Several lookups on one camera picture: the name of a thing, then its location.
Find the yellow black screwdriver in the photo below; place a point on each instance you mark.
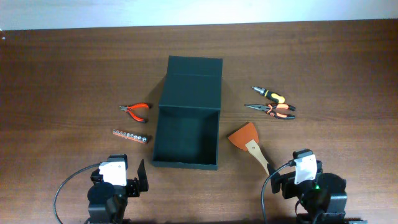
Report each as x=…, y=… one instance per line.
x=269, y=94

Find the small red cutting pliers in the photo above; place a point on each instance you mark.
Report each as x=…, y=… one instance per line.
x=131, y=111

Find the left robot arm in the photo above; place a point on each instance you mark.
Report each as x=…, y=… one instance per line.
x=108, y=197

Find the orange scraper wooden handle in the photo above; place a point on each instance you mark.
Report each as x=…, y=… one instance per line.
x=246, y=138

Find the dark green open box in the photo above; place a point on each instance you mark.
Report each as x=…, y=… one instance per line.
x=187, y=130

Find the orange needle nose pliers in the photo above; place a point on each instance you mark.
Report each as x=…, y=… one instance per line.
x=271, y=110

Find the orange socket bit rail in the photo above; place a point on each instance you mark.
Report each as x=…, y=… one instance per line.
x=131, y=136

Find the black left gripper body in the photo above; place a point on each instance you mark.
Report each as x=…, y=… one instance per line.
x=132, y=187

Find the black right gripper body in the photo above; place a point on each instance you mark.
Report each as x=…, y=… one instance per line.
x=288, y=188

